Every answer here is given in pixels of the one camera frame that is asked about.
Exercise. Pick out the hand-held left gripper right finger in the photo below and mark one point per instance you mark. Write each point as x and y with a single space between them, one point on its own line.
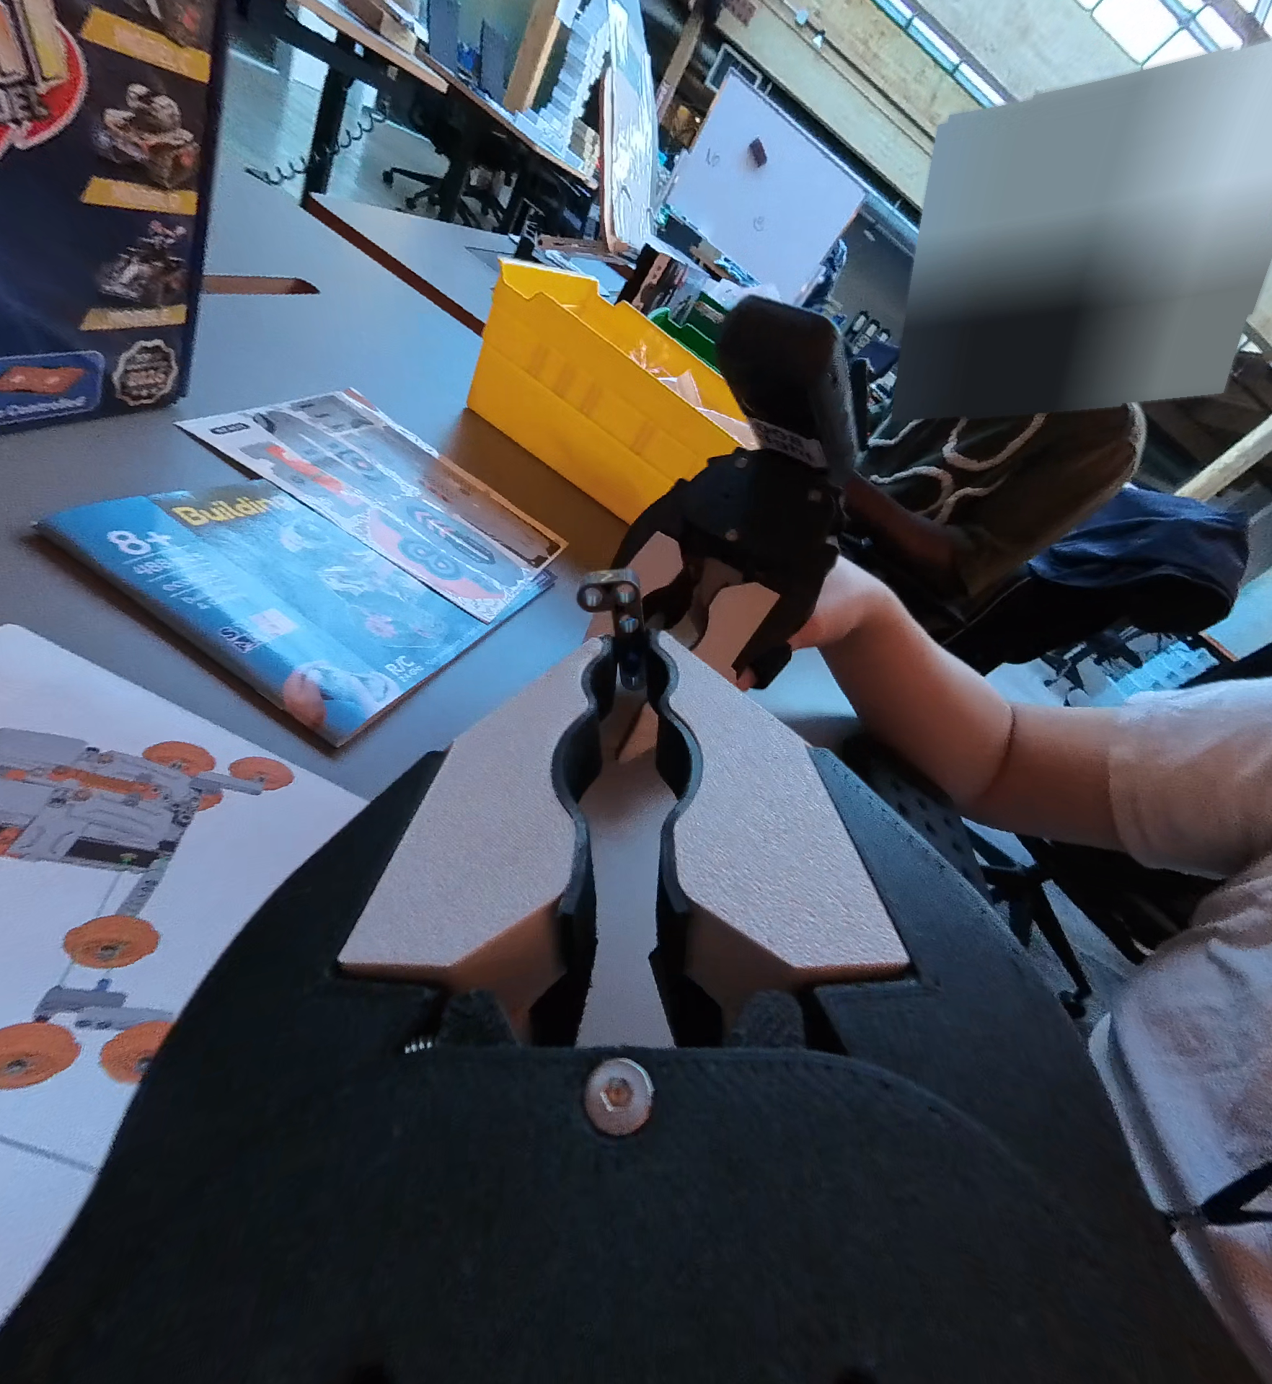
788 853

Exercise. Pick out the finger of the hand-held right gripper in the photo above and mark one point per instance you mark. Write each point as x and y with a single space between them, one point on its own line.
670 567
731 622

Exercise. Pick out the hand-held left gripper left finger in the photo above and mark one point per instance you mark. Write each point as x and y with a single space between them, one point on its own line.
462 865

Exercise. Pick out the black building beam with pin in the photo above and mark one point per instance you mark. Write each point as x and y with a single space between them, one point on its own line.
619 604

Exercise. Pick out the person's right forearm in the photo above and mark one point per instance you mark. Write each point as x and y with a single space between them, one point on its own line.
981 735

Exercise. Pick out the grey desk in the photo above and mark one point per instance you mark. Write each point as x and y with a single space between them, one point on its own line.
377 356

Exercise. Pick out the person's right hand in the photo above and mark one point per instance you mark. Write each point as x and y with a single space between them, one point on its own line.
846 610

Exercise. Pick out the yellow plastic bin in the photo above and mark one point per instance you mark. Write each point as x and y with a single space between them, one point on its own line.
560 399

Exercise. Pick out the sticker sheet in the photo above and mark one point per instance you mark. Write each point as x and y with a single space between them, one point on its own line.
377 497

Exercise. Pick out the open white instruction booklet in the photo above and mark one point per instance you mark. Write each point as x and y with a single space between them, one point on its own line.
160 865

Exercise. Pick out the whiteboard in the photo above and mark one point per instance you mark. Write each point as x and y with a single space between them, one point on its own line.
766 183

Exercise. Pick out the blue cover booklet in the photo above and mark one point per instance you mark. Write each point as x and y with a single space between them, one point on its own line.
214 583

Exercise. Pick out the person's white shirt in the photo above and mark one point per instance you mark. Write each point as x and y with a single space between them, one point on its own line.
1220 972

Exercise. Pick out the robot kit box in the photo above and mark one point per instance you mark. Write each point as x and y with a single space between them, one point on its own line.
52 216

